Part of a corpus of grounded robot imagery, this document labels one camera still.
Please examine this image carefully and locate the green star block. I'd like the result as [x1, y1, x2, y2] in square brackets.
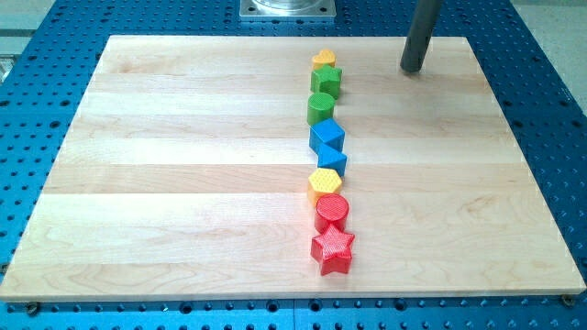
[310, 65, 342, 100]

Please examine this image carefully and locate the right board clamp screw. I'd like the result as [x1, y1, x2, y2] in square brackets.
[560, 295, 575, 308]

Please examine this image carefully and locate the left board clamp screw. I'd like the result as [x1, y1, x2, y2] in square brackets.
[24, 302, 41, 317]

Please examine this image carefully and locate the yellow hexagon block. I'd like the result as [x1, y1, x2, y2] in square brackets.
[307, 168, 343, 206]

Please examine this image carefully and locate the red star block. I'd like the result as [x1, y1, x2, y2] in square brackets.
[311, 225, 355, 276]

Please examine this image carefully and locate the light wooden board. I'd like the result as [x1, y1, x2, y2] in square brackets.
[1, 36, 585, 302]

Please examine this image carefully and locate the green cylinder block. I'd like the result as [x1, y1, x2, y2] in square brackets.
[306, 93, 336, 126]

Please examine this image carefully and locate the blue triangle block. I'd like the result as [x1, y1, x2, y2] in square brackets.
[317, 144, 348, 177]

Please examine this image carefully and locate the board clamp screw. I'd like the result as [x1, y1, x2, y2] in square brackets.
[560, 295, 575, 308]
[24, 302, 41, 317]

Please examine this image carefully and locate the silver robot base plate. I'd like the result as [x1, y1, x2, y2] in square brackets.
[239, 0, 337, 18]

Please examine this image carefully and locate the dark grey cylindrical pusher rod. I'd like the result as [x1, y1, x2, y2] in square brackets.
[400, 0, 443, 73]

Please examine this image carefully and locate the yellow heart block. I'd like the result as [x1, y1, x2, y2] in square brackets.
[312, 49, 337, 70]

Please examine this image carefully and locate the red cylinder block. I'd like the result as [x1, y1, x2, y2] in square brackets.
[315, 193, 349, 233]

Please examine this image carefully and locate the blue cube block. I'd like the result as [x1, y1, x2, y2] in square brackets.
[309, 118, 345, 153]

